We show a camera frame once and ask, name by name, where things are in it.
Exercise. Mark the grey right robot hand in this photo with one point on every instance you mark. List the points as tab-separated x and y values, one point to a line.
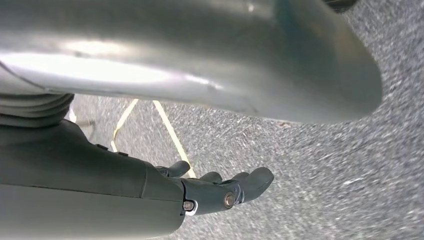
82	185

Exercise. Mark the silver robot body shell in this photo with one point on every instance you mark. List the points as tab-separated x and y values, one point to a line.
165	49

